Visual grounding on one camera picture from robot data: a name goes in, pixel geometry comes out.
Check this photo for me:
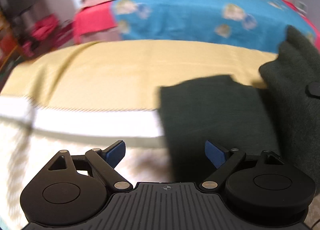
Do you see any dark green knit sweater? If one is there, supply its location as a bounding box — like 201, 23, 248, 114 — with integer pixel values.
158, 26, 319, 183

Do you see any patterned beige yellow bed sheet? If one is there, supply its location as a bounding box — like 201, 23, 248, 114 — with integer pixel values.
0, 39, 320, 230

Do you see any blue floral duvet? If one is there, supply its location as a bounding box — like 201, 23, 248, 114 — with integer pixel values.
111, 0, 319, 53

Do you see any red bag on floor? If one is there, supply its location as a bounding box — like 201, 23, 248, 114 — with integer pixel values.
31, 14, 59, 41

